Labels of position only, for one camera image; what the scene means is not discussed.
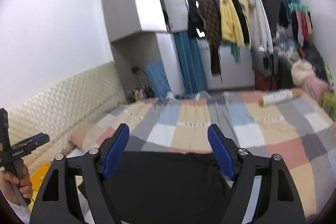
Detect grey wall cabinet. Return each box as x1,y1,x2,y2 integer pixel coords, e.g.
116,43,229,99
101,0,186,94

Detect black wall plug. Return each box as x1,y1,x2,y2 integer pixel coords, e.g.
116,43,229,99
131,67,139,75

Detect teal hanging garment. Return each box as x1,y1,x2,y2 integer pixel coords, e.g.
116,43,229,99
222,40,241,64

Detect black puffer jacket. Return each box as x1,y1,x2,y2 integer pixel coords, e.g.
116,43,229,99
94,151,231,223

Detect person left hand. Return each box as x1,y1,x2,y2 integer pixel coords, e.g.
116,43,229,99
1,164,33,206

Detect black hanging jacket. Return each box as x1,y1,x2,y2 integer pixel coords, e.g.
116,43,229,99
187,0,205,39

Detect blue curtain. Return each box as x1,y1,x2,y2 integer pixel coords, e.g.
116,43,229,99
173,31,208,94

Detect green plastic stool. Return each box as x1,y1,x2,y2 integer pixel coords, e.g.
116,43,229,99
322,92,336,120

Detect white cylindrical bottle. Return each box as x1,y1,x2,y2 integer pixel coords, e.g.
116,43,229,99
259,89,303,107

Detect cream quilted headboard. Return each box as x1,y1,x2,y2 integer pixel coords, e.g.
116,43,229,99
8,61,125,172

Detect yellow hanging jacket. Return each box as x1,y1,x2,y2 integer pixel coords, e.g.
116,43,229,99
219,0,250,47

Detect white hanging hoodie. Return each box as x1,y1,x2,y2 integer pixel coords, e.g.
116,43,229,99
247,0,273,53

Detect teal sock hanger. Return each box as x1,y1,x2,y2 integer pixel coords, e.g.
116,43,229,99
288,0,309,12

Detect brown plaid hanging scarf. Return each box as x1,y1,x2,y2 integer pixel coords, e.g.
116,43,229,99
203,0,222,77

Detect pink pillow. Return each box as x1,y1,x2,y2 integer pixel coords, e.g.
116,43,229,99
69,122,96,148

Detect cream plush pile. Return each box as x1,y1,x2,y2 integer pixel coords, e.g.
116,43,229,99
291,59,315,87

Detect patchwork bed quilt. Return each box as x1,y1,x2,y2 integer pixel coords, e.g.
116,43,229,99
78,92,335,223

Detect blue covered ironing board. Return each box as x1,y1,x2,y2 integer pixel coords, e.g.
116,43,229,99
146,61,171,99

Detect cosmetics bottles on nightstand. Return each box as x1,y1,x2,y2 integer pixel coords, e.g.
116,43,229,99
126,86,156,104

